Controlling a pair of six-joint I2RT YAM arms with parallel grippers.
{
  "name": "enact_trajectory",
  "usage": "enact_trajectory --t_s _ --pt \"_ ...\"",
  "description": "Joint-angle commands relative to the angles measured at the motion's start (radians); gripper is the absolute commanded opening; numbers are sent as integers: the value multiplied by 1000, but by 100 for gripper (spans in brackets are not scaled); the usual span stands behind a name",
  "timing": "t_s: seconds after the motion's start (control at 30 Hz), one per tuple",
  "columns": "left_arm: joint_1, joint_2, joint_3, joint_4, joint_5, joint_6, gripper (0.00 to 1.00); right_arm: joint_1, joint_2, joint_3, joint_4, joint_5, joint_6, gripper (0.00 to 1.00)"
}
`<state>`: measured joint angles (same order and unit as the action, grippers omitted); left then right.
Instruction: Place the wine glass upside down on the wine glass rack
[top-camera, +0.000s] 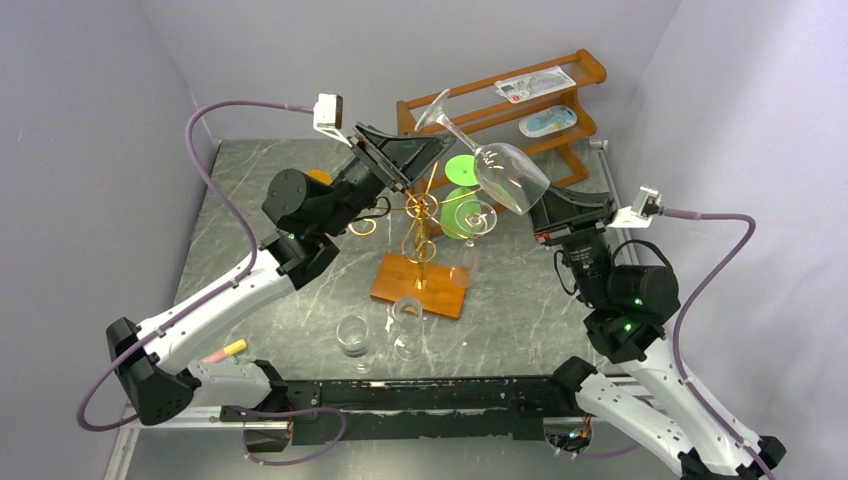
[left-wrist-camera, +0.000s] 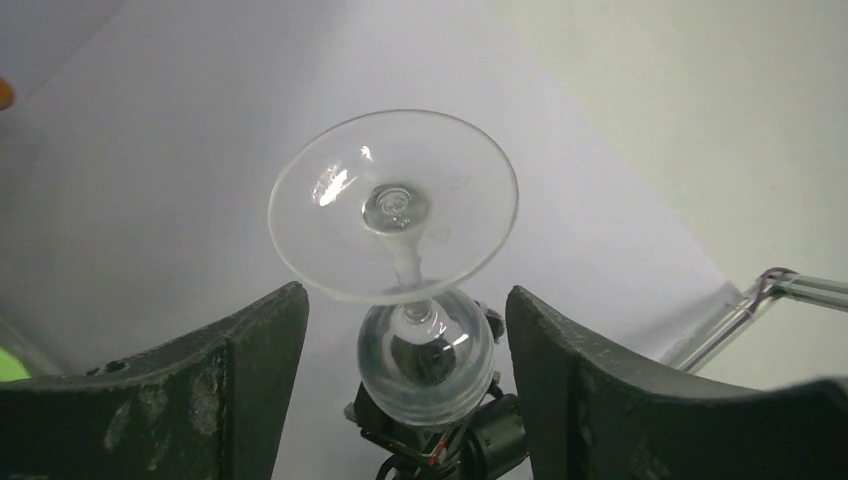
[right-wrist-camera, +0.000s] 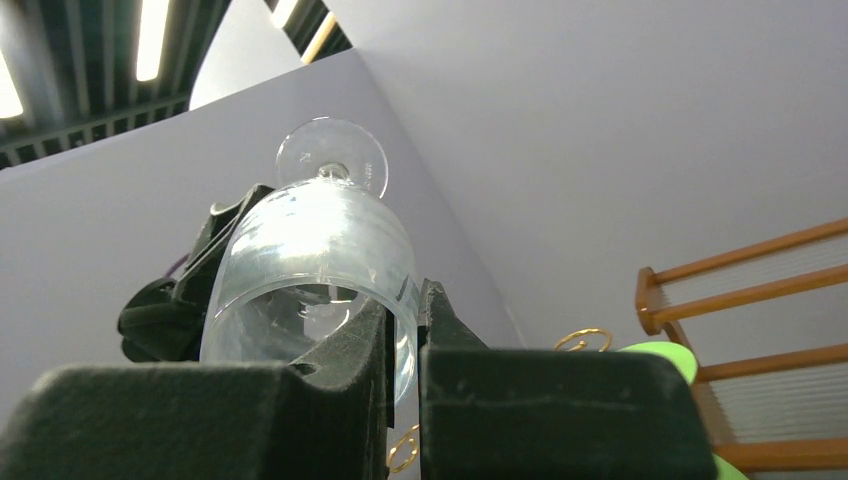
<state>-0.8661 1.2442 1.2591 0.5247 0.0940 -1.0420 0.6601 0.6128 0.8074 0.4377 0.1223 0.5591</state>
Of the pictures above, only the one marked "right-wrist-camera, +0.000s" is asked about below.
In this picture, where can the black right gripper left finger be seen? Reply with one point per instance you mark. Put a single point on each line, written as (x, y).
(323, 416)

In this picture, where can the wooden three-tier shelf rack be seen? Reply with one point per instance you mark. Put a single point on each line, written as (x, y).
(767, 324)

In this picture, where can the gold wire wine glass rack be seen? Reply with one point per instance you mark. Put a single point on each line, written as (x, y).
(406, 450)

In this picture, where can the clear wine glass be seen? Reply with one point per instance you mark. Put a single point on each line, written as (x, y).
(306, 258)

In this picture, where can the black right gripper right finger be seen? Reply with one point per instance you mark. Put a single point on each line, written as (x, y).
(488, 413)

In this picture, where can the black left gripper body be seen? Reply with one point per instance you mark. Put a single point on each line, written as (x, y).
(164, 321)

